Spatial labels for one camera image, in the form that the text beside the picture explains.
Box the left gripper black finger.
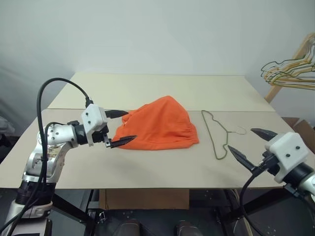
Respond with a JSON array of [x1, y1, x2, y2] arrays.
[[104, 110, 129, 120], [109, 135, 138, 149]]

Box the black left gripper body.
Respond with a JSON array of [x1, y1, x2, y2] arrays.
[[92, 124, 112, 148]]

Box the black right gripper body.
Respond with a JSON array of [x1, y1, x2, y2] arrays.
[[257, 151, 281, 175]]

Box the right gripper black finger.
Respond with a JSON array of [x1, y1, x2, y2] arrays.
[[250, 127, 279, 143], [227, 145, 258, 173]]

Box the orange cloth garment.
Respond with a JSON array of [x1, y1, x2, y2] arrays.
[[115, 95, 199, 151]]

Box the light wooden hanger rack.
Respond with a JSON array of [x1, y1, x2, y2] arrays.
[[264, 32, 315, 104]]

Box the open brown cardboard box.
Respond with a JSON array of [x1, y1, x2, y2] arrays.
[[283, 117, 315, 146]]

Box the dark brown rounded shape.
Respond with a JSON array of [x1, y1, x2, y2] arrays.
[[174, 220, 198, 236], [117, 219, 141, 236]]

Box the bunch of hangers on rack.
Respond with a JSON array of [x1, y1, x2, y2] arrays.
[[267, 40, 315, 90]]

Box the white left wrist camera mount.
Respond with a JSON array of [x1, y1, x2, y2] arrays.
[[81, 103, 109, 148]]

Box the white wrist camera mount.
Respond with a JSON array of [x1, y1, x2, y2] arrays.
[[264, 132, 310, 184], [81, 103, 109, 148]]

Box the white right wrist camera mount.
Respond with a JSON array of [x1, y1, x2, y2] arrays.
[[264, 132, 310, 184]]

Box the olive wire hanger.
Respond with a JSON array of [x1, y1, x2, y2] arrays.
[[201, 109, 248, 161]]

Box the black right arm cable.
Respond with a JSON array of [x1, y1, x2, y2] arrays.
[[239, 162, 268, 236]]

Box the black metal table frame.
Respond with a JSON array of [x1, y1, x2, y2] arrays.
[[52, 188, 292, 236]]

